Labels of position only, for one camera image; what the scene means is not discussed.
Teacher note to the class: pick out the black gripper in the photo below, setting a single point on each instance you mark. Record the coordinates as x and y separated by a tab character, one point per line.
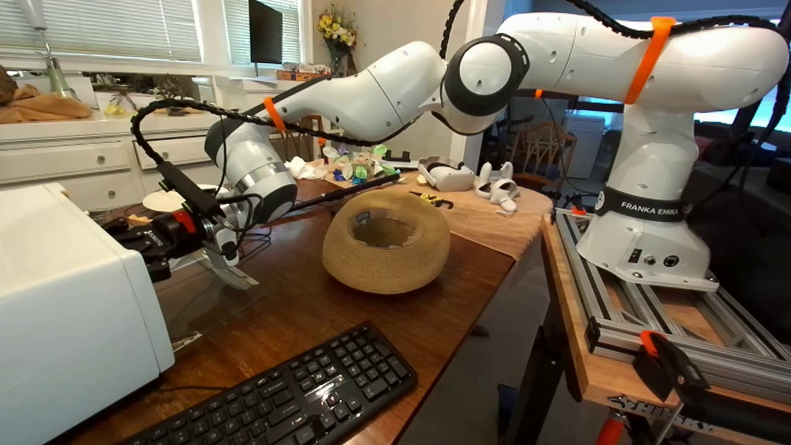
205	231

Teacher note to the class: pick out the brown wicker chair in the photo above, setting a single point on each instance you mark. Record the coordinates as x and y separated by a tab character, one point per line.
544	156

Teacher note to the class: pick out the black orange clamp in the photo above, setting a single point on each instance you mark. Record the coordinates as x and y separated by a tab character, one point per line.
683	384

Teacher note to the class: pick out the tan straw hat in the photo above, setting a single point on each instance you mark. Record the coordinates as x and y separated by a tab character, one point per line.
387	268

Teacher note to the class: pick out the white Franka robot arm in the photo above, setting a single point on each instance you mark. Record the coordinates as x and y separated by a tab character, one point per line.
658	165

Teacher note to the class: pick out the colourful toy pile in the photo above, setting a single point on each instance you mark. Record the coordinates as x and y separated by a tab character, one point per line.
360	170

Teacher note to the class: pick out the long black stick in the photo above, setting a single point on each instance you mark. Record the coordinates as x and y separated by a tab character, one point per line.
330	200

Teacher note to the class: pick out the white VR controller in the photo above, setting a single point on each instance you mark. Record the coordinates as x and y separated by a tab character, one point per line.
498	186

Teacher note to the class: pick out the wooden robot cart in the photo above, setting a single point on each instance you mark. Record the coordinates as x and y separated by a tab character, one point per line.
578	347

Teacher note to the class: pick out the white VR headset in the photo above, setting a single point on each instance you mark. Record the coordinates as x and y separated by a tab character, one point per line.
451	177

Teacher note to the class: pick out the yellow flower bouquet vase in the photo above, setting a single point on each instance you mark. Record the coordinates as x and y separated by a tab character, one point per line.
338	34

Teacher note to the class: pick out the black flat monitor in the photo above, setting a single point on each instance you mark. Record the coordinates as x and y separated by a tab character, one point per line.
265	34

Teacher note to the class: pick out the black computer keyboard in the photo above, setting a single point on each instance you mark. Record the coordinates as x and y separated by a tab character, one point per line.
287	397

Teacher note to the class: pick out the white drawer sideboard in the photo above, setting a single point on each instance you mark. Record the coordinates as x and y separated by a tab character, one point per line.
83	156

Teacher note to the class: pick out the aluminium mounting frame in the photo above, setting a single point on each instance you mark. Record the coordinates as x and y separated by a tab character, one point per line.
658	322

